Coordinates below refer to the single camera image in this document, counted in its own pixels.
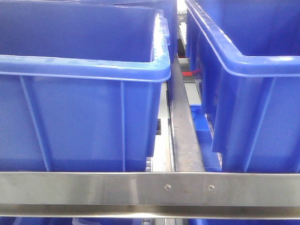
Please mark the blue bin shelf left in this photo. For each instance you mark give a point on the blue bin shelf left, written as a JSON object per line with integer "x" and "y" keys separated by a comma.
{"x": 79, "y": 85}

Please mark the blue bin shelf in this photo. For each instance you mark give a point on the blue bin shelf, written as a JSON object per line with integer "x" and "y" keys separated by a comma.
{"x": 79, "y": 85}
{"x": 247, "y": 56}

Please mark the blue bin shelf right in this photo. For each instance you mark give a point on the blue bin shelf right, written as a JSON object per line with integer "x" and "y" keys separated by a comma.
{"x": 247, "y": 56}

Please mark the blue bin lower right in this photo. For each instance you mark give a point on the blue bin lower right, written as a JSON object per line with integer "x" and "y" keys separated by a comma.
{"x": 241, "y": 222}

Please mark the blue bin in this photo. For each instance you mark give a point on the blue bin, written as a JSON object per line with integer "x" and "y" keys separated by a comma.
{"x": 68, "y": 221}
{"x": 241, "y": 222}

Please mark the blue bin lower left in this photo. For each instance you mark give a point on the blue bin lower left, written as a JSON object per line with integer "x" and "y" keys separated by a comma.
{"x": 68, "y": 221}

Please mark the steel shelf divider rail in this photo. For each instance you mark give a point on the steel shelf divider rail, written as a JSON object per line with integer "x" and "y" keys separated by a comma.
{"x": 187, "y": 155}

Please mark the steel shelf front rail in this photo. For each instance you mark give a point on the steel shelf front rail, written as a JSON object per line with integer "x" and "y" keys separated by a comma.
{"x": 150, "y": 195}

